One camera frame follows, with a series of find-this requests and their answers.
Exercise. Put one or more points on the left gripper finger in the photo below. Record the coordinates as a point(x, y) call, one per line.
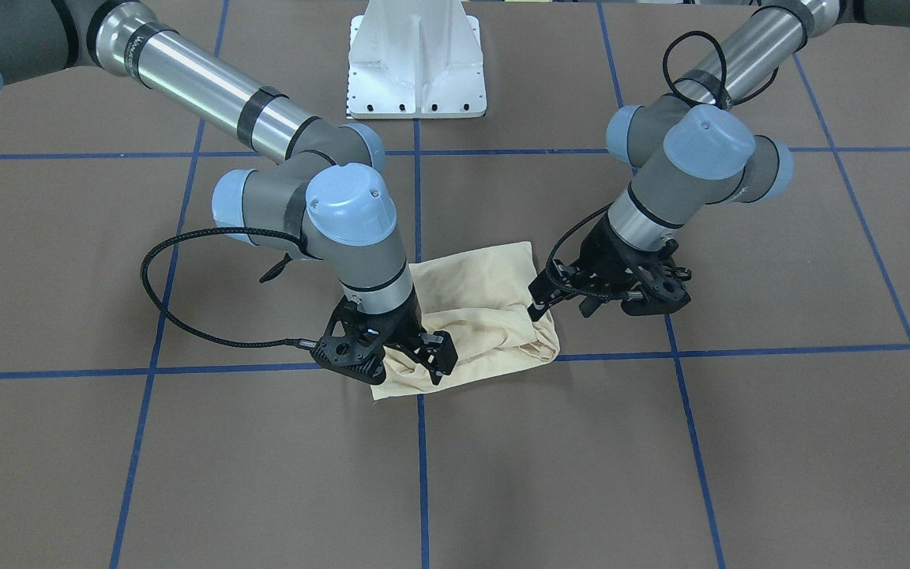
point(549, 288)
point(589, 305)

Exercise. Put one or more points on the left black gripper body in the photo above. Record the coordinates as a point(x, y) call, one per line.
point(604, 251)

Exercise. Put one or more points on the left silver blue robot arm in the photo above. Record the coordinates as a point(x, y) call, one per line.
point(688, 150)

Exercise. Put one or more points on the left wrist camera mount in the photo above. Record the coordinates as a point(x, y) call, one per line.
point(656, 285)

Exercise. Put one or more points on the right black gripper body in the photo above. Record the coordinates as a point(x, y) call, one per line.
point(401, 334)

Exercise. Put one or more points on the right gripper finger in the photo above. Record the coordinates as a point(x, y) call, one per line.
point(436, 352)

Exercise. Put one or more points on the cream long-sleeve printed shirt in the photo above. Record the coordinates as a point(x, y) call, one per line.
point(480, 297)

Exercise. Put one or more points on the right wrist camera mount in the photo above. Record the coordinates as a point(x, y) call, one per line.
point(353, 344)

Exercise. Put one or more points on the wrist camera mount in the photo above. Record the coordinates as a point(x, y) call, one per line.
point(353, 344)
point(656, 285)

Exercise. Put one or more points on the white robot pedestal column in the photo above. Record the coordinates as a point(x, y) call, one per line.
point(415, 60)

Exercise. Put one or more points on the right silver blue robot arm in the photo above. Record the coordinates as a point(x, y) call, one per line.
point(324, 201)

